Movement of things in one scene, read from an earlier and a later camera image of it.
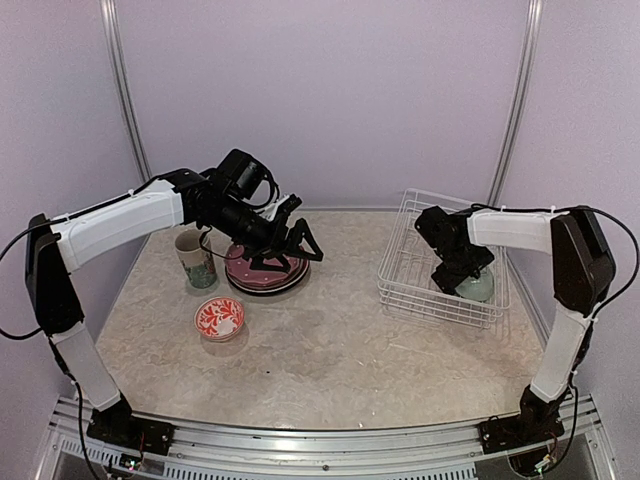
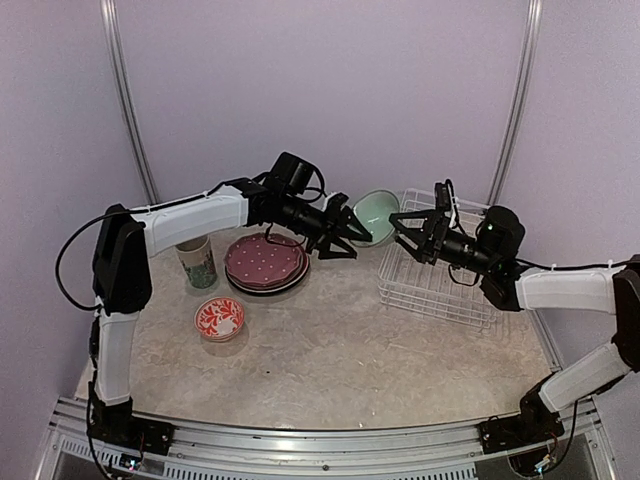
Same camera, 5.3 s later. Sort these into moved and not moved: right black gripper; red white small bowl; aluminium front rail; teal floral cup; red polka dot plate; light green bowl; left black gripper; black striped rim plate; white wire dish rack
Moved: left black gripper; right black gripper; light green bowl
Not moved: red white small bowl; red polka dot plate; black striped rim plate; white wire dish rack; aluminium front rail; teal floral cup
